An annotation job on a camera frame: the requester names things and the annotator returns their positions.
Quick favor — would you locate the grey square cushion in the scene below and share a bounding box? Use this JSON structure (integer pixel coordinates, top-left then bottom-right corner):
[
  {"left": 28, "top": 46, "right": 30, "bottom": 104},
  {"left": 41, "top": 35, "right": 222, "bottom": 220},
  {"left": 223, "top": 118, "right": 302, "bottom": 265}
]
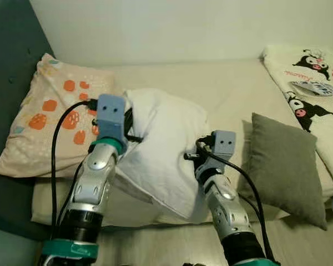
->
[{"left": 240, "top": 113, "right": 328, "bottom": 231}]

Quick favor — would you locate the pink patterned pillow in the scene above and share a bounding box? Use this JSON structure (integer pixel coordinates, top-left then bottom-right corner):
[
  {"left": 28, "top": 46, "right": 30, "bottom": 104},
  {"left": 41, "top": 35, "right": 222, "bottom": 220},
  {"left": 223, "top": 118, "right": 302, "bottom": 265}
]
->
[{"left": 0, "top": 53, "right": 116, "bottom": 178}]

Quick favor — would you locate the beige bed mattress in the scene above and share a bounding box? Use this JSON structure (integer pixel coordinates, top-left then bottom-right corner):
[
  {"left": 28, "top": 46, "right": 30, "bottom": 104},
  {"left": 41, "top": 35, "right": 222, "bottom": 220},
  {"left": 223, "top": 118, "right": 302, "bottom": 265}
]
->
[{"left": 31, "top": 58, "right": 333, "bottom": 228}]

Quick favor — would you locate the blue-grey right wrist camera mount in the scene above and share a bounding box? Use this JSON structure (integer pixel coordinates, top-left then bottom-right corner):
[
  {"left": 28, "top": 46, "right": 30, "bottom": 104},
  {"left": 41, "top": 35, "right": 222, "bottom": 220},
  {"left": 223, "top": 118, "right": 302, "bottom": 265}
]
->
[{"left": 211, "top": 130, "right": 236, "bottom": 161}]

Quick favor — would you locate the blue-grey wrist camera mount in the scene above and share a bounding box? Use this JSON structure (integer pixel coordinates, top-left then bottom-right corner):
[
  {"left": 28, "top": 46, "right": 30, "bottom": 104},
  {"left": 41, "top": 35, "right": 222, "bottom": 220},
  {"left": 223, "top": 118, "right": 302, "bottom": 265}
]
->
[
  {"left": 94, "top": 94, "right": 127, "bottom": 142},
  {"left": 211, "top": 130, "right": 236, "bottom": 161}
]

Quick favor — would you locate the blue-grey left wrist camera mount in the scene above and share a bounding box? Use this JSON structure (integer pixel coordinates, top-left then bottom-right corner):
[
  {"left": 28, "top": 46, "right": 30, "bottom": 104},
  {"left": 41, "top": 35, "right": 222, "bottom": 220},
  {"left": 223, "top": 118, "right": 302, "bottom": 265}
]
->
[{"left": 94, "top": 94, "right": 127, "bottom": 142}]

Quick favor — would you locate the small printed flat pack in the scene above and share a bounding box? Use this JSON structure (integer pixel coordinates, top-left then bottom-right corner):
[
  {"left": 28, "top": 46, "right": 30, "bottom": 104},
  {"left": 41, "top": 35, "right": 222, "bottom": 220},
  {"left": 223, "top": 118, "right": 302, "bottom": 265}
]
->
[{"left": 291, "top": 80, "right": 333, "bottom": 98}]

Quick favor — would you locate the white pillow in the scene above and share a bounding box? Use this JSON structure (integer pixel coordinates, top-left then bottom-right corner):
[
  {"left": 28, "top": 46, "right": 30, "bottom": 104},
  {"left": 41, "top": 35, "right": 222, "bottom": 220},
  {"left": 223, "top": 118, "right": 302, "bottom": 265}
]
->
[{"left": 112, "top": 88, "right": 211, "bottom": 223}]

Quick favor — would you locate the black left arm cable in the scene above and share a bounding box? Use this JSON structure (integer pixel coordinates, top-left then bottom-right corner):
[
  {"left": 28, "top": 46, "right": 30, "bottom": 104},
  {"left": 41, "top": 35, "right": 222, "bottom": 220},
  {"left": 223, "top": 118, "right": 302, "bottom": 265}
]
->
[{"left": 50, "top": 100, "right": 100, "bottom": 239}]

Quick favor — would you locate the white cartoon print blanket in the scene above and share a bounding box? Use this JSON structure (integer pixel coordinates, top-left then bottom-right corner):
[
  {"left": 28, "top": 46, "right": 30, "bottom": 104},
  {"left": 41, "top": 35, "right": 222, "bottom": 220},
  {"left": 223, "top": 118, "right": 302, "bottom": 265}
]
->
[{"left": 261, "top": 44, "right": 333, "bottom": 217}]

